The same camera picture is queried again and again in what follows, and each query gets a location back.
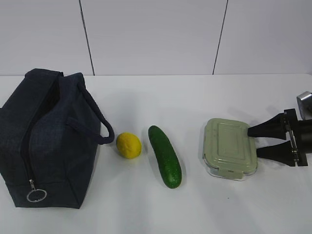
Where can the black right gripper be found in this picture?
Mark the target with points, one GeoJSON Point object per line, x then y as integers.
{"type": "Point", "coordinates": [300, 144]}

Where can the green lidded glass container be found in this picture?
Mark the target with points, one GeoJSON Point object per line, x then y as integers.
{"type": "Point", "coordinates": [228, 152]}

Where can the green cucumber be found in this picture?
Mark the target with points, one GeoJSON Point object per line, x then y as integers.
{"type": "Point", "coordinates": [168, 163]}

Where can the yellow lemon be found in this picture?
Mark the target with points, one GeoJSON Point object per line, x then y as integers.
{"type": "Point", "coordinates": [128, 145]}

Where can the dark blue lunch bag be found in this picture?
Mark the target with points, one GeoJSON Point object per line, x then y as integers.
{"type": "Point", "coordinates": [50, 130]}

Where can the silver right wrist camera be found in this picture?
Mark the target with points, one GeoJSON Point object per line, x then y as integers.
{"type": "Point", "coordinates": [304, 101]}

